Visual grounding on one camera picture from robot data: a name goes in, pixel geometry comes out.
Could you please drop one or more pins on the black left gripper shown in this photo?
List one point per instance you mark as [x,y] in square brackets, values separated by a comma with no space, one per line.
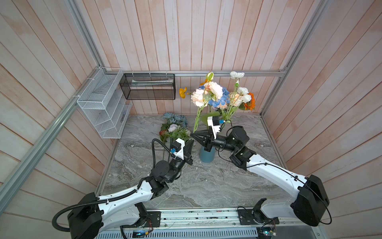
[187,156]

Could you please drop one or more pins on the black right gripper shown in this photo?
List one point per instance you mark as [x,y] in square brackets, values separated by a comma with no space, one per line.
[208,142]

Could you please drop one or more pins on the teal cylindrical vase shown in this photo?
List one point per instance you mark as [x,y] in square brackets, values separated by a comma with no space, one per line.
[207,156]

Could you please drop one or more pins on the pink white green bouquet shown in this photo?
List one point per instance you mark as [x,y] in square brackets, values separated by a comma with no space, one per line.
[173,131]

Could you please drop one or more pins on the peach carnation stem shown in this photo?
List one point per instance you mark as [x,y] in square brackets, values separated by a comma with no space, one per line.
[209,91]

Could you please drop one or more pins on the light blue hydrangea stem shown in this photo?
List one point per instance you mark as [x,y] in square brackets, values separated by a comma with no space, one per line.
[220,108]

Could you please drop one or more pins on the yellow orange poppy stem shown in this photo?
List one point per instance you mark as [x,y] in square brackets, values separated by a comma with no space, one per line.
[184,91]

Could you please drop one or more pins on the orange gerbera flower stem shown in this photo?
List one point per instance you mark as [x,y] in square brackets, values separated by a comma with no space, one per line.
[249,102]

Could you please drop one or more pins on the white ranunculus stem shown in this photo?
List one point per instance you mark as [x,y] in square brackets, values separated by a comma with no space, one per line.
[237,96]

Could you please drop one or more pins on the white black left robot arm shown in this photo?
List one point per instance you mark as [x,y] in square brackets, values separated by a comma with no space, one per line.
[93,214]

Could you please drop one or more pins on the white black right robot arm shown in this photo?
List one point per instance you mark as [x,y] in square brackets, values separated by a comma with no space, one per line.
[307,200]

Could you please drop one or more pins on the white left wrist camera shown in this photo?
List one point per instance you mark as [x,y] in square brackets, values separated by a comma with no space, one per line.
[177,149]

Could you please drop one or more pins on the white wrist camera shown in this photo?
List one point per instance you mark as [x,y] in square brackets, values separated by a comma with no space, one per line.
[177,149]
[215,123]

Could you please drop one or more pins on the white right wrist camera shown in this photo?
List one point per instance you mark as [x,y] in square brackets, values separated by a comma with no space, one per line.
[215,123]

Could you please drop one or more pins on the aluminium frame rail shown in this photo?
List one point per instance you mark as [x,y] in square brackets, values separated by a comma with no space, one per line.
[218,73]

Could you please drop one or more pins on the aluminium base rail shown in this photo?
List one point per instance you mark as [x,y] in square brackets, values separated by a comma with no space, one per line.
[213,223]

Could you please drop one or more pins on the black wire mesh basket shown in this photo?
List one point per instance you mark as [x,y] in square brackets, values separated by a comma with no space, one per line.
[148,86]

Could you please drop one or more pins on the white wire mesh shelf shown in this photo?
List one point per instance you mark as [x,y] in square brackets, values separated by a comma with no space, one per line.
[104,104]

